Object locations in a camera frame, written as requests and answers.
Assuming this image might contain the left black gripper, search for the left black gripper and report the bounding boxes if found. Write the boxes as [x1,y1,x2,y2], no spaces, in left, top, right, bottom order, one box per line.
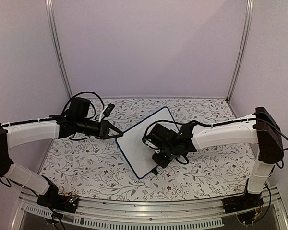
[76,117,124,140]

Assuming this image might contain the small blue-framed whiteboard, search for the small blue-framed whiteboard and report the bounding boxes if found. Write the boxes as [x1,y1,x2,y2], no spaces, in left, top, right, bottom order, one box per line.
[116,106,174,179]

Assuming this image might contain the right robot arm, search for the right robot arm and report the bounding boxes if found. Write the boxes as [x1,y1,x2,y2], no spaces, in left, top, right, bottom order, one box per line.
[142,107,288,213]

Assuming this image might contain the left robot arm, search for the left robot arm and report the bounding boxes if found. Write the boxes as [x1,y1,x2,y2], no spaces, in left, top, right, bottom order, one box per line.
[0,91,123,213]

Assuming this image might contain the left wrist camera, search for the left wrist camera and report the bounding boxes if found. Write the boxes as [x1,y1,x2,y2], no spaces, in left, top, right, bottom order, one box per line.
[98,103,115,122]

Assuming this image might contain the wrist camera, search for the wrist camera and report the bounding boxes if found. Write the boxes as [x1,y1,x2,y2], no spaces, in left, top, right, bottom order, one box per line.
[142,137,159,150]
[98,103,115,122]

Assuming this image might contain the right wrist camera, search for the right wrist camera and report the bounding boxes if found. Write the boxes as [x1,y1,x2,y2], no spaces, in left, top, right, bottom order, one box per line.
[142,137,159,150]

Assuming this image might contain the front aluminium rail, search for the front aluminium rail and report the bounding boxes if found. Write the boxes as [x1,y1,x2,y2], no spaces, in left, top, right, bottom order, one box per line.
[12,186,288,230]

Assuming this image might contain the left aluminium frame post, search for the left aluminium frame post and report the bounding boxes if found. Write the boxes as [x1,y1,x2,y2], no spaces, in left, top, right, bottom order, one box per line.
[45,0,73,99]

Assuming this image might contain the aluminium frame post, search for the aluminium frame post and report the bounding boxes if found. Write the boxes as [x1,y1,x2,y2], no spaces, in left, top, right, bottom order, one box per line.
[226,0,254,103]
[45,0,73,99]

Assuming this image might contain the right aluminium frame post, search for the right aluminium frame post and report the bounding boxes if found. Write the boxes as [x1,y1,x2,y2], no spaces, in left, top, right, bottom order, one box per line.
[226,0,254,103]

